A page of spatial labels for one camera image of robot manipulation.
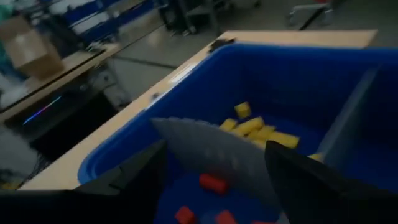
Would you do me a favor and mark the cardboard box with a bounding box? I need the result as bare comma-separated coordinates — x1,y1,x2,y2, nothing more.
0,15,65,80

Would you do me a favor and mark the large blue plastic bin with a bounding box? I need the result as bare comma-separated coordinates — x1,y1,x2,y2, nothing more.
76,42,398,224

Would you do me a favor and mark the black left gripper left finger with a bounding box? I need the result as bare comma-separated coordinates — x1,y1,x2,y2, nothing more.
0,139,167,224

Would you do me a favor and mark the yellow block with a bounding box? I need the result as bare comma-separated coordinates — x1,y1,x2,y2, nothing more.
269,130,301,150
255,124,277,141
307,152,325,163
234,101,252,120
218,118,239,133
235,116,266,136

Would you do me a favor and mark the black plastic gripper part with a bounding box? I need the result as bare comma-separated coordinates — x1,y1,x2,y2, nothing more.
207,37,236,53

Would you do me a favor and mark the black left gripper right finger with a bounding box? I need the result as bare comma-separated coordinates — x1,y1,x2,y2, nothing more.
264,139,398,224

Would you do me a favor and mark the blue shelving unit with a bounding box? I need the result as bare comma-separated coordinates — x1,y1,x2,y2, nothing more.
46,0,159,44

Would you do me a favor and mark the red cylinder block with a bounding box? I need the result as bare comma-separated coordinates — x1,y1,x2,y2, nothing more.
198,173,230,196

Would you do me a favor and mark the long grey slotted divider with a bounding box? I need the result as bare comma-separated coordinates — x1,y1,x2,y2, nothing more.
150,116,282,206

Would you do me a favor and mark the background wooden desk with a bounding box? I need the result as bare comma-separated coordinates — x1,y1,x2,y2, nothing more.
0,42,122,124

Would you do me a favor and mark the white rectangular pad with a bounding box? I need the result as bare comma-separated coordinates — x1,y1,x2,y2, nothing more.
167,61,200,85

